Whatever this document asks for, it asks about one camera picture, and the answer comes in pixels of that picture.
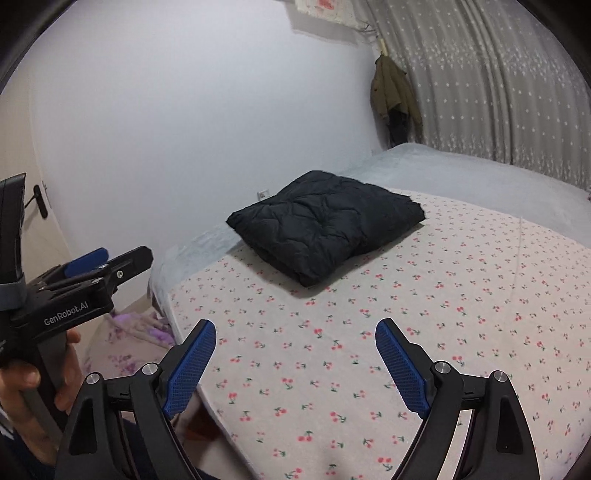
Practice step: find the purple floral cloth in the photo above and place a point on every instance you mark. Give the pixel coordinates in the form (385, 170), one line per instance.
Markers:
(134, 332)

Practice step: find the black quilted jacket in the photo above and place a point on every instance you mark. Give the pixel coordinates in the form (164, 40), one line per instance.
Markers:
(323, 221)

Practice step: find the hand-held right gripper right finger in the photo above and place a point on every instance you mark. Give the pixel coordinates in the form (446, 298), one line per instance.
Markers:
(399, 364)

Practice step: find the wall poster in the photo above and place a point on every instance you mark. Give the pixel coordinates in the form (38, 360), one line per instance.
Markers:
(323, 14)

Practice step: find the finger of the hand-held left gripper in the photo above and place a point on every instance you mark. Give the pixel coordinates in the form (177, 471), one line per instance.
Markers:
(87, 261)
(129, 263)

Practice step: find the person's left forearm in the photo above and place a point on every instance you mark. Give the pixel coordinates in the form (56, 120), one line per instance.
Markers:
(18, 454)

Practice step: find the olive hanging jacket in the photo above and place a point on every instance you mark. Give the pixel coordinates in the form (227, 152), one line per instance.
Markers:
(392, 92)

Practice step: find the light grey bed sheet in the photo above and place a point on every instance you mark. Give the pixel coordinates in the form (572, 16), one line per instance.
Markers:
(461, 170)

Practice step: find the person's left hand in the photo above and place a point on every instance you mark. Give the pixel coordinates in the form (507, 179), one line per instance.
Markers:
(27, 383)

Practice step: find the cherry print bed blanket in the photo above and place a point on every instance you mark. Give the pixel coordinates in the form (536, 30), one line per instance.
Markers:
(415, 323)

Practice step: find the grey dotted curtain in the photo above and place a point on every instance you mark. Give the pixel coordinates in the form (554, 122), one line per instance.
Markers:
(485, 83)

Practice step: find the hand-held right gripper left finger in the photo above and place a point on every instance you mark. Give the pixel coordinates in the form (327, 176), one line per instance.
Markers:
(194, 364)

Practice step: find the cream door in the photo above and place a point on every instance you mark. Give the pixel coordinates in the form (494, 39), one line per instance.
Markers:
(27, 152)

